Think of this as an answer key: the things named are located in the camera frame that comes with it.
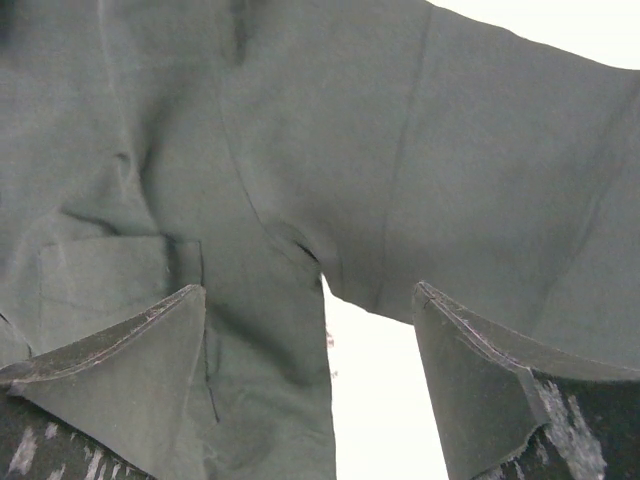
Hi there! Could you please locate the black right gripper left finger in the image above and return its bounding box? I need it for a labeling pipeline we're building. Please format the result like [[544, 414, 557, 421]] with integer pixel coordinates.
[[1, 285, 205, 479]]

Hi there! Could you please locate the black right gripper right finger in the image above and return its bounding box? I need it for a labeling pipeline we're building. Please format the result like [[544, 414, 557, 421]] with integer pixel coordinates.
[[413, 282, 639, 479]]

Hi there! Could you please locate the black button-up shirt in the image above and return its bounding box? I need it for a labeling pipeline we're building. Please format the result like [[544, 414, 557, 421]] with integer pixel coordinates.
[[1, 1, 639, 479]]

